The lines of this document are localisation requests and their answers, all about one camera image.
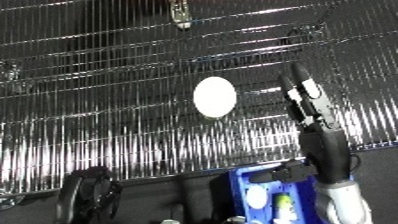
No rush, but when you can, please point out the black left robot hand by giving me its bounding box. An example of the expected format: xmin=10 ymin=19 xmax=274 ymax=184
xmin=55 ymin=165 xmax=125 ymax=224

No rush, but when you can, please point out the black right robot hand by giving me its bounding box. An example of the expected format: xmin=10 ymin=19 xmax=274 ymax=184
xmin=246 ymin=62 xmax=354 ymax=185

